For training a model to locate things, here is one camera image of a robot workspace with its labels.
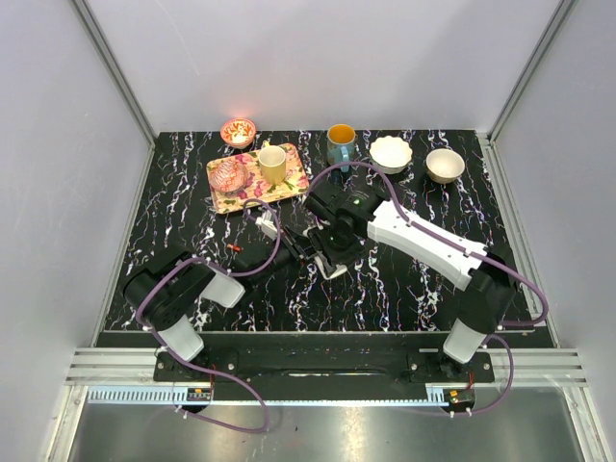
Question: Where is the cream floral small bowl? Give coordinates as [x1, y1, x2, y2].
[425, 148, 466, 185]

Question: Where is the aluminium frame post left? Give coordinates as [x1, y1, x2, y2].
[69, 0, 158, 145]

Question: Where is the blue butterfly mug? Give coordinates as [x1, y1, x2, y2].
[327, 124, 356, 172]

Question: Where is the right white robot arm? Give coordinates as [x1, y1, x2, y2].
[304, 183, 518, 381]

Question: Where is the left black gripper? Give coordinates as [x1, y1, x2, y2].
[252, 225, 318, 287]

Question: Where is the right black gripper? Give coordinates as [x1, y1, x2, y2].
[306, 218, 366, 277]

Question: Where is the white remote control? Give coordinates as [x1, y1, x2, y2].
[314, 256, 347, 280]

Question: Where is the aluminium frame post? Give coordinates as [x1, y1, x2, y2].
[69, 0, 158, 145]
[485, 0, 578, 145]

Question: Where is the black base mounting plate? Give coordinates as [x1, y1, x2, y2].
[152, 336, 497, 401]

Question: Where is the white scalloped bowl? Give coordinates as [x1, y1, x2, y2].
[369, 136, 413, 174]

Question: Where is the cream yellow cup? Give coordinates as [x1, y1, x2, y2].
[258, 145, 287, 186]

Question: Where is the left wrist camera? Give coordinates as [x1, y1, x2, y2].
[255, 211, 279, 240]

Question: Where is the aluminium frame post right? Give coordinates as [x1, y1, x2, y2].
[485, 0, 578, 145]

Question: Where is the pink glass bowl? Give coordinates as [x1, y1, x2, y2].
[209, 160, 249, 194]

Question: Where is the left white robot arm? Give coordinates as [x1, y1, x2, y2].
[122, 226, 315, 381]

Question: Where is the floral rectangular tray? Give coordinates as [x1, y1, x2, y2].
[206, 143, 309, 215]

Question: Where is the red orange patterned bowl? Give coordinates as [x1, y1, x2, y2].
[220, 117, 256, 149]

